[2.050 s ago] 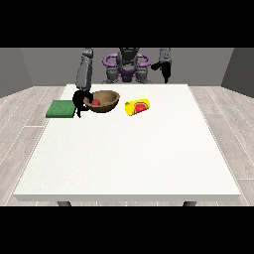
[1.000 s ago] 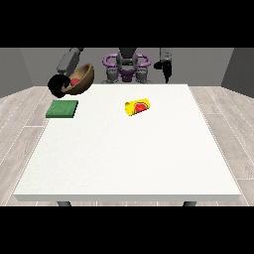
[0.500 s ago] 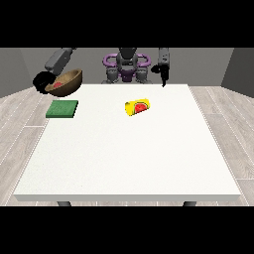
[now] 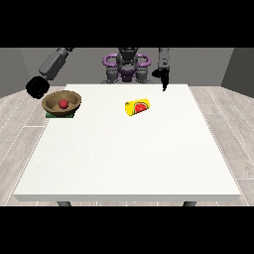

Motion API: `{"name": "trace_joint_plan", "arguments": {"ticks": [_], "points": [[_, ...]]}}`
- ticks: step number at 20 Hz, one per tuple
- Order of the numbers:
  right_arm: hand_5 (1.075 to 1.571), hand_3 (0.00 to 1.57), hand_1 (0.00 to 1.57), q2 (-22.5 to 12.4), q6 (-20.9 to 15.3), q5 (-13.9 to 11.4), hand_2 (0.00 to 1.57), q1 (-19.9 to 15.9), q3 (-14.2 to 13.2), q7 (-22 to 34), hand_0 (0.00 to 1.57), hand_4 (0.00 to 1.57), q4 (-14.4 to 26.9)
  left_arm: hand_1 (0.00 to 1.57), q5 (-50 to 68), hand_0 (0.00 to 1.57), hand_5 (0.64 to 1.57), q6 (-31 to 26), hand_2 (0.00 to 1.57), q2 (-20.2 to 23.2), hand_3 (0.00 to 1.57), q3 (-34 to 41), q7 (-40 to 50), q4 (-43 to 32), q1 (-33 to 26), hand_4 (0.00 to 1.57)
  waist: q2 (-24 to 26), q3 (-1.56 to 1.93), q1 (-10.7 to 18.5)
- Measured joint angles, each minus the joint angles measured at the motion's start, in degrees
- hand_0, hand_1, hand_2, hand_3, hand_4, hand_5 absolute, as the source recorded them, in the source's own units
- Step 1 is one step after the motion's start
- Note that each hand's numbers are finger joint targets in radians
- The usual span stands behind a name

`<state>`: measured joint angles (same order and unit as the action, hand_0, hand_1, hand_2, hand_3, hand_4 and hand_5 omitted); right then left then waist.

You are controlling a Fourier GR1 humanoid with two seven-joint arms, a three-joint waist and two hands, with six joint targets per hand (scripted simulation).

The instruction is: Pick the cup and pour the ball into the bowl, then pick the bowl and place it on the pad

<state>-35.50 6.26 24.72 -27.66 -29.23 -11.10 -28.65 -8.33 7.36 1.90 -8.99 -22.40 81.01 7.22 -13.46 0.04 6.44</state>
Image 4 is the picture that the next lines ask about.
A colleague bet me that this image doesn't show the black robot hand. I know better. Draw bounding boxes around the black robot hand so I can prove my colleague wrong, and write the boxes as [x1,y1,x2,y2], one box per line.
[151,67,171,92]
[25,75,52,100]

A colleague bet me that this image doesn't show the brown wooden bowl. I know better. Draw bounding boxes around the brown wooden bowl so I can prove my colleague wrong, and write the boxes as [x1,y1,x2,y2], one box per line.
[41,89,82,118]

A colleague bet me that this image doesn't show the green square pad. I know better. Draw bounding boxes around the green square pad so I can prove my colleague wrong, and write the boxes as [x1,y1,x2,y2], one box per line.
[45,111,75,119]

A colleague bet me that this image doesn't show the yellow cup with melon print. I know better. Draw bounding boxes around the yellow cup with melon print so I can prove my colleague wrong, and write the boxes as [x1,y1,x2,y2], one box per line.
[124,97,151,117]

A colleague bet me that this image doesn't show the grey robot trunk purple rings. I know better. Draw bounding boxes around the grey robot trunk purple rings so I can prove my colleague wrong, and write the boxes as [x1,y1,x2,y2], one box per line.
[100,48,154,85]

